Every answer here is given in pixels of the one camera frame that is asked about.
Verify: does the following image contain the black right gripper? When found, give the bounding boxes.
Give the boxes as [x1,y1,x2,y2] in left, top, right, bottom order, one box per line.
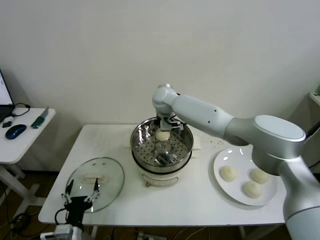
[159,117,172,132]

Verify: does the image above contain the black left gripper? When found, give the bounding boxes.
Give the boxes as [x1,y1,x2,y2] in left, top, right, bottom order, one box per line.
[61,177,100,224]

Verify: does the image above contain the white steamed baozi bun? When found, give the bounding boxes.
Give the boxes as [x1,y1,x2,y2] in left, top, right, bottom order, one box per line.
[241,181,264,199]
[219,165,238,182]
[250,168,270,185]
[155,129,171,142]

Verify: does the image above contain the round glass pot lid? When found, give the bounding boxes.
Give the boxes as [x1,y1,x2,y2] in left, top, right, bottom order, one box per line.
[64,156,125,214]

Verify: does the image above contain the perforated steel steamer basket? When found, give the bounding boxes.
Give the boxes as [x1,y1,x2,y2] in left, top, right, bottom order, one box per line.
[129,116,195,169]

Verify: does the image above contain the white electric cooker pot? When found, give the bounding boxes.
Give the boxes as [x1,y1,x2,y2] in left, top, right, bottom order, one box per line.
[123,133,202,188]

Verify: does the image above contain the white round plate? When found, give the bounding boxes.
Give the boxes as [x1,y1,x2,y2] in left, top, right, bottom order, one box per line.
[213,148,278,207]

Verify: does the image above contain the white side desk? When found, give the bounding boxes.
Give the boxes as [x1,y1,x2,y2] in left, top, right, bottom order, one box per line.
[0,107,57,213]

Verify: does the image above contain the white power strip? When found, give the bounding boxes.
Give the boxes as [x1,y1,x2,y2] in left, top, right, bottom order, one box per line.
[136,231,166,240]

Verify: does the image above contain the blue computer mouse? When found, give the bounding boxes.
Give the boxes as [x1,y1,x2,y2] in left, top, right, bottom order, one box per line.
[5,124,27,141]

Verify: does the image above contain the black laptop computer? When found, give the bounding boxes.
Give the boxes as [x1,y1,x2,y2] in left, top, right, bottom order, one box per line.
[0,68,15,123]

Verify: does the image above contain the white shelf unit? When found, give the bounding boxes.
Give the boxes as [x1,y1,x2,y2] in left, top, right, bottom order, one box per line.
[307,84,320,111]

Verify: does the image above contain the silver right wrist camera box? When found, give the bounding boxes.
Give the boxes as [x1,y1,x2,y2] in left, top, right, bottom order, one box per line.
[170,119,186,131]

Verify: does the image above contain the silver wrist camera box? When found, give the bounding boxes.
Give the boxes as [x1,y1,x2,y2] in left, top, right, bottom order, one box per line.
[170,119,186,131]
[39,224,73,240]

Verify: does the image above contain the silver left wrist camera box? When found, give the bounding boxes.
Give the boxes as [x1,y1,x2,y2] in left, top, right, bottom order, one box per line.
[39,224,73,240]

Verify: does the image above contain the black floor cables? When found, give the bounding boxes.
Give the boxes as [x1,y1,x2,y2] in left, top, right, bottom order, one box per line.
[0,184,48,238]

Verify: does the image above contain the green handled tool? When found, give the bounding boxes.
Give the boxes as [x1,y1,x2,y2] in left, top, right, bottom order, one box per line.
[31,107,50,130]

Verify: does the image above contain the black looped desk cable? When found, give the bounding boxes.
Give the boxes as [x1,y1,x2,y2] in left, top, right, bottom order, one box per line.
[11,102,32,118]

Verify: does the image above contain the black hanging cable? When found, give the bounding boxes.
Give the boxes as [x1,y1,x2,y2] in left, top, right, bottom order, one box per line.
[306,122,320,173]

